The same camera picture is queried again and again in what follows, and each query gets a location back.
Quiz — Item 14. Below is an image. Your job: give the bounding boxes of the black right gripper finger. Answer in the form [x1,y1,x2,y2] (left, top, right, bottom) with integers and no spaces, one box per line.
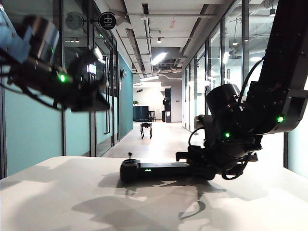
[175,151,193,162]

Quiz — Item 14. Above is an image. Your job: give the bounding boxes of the black quadruped robot dog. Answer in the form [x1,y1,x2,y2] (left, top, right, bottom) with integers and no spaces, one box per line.
[140,122,154,140]

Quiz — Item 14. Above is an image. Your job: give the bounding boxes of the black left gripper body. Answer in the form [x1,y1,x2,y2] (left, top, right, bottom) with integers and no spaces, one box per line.
[54,48,109,106]

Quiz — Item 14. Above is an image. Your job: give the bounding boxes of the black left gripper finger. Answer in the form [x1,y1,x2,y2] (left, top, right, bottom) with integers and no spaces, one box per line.
[71,92,111,113]

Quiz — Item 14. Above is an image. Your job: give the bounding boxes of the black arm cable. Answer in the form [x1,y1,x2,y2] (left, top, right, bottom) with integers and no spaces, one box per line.
[237,59,265,102]

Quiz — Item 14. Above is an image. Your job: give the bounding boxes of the black remote control with joysticks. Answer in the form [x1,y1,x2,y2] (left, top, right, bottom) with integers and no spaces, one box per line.
[119,152,193,183]

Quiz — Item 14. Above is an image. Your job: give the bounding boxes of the linear ceiling light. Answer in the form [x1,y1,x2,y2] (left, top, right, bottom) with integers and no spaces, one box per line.
[151,52,167,65]

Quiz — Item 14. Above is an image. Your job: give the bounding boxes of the round black hanging sign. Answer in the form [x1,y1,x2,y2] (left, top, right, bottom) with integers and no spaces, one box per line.
[99,12,117,30]

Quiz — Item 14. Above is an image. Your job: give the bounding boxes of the long vertical door handle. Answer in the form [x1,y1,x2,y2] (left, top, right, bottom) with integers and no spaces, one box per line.
[103,110,111,135]

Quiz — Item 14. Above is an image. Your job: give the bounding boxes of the dark green counter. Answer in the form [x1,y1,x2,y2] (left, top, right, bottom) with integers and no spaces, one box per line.
[133,106,149,123]

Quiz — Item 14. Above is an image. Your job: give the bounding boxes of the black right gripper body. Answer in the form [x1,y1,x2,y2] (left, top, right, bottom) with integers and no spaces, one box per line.
[187,141,259,181]

